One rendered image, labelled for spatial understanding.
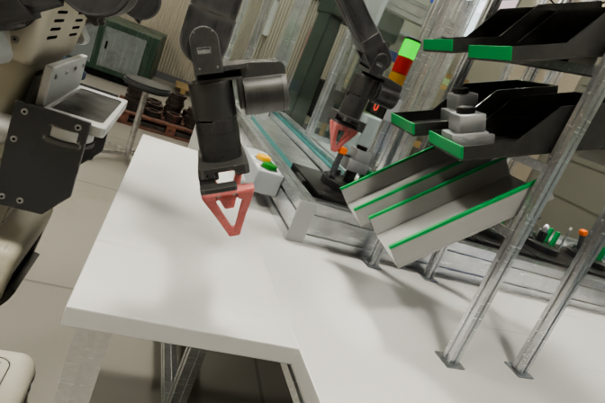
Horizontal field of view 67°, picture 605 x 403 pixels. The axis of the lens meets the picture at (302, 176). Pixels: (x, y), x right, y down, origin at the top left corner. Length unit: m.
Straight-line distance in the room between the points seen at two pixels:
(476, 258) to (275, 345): 0.76
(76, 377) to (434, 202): 0.65
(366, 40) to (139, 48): 5.93
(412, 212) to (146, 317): 0.50
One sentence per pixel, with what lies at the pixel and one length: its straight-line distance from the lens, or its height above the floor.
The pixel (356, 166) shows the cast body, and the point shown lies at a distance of 1.19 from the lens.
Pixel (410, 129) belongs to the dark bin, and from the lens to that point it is 0.87.
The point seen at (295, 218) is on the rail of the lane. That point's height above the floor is 0.92.
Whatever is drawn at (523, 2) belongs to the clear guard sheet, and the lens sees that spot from 2.63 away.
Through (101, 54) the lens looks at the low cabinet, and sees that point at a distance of 6.97.
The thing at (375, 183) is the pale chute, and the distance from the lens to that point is 1.00.
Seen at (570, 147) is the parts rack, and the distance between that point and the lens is 0.80.
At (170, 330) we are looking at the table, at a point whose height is 0.85.
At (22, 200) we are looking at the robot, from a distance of 0.79.
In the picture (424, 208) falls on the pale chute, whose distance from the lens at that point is 0.89.
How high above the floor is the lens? 1.24
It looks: 13 degrees down
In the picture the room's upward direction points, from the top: 22 degrees clockwise
